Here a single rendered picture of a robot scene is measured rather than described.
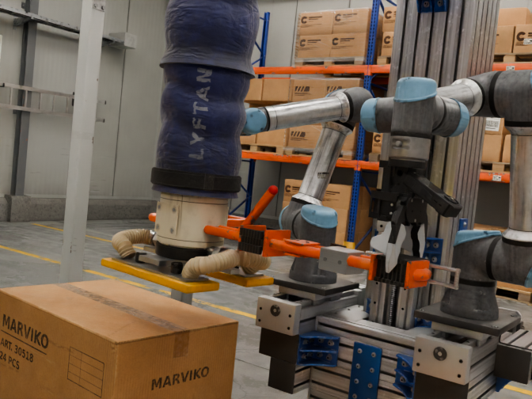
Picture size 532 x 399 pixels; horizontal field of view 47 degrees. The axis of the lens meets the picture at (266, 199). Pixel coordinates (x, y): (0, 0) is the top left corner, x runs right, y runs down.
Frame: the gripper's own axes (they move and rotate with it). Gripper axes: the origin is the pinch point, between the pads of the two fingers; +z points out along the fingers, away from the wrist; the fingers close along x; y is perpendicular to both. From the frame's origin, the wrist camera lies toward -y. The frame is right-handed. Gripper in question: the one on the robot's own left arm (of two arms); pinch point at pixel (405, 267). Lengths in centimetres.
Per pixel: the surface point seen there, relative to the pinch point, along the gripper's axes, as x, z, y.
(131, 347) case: 19, 29, 58
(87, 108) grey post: -134, -46, 348
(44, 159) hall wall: -439, 10, 1005
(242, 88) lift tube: -2, -35, 51
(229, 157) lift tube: 1, -18, 50
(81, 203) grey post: -136, 24, 348
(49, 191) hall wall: -455, 68, 1007
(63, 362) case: 23, 38, 79
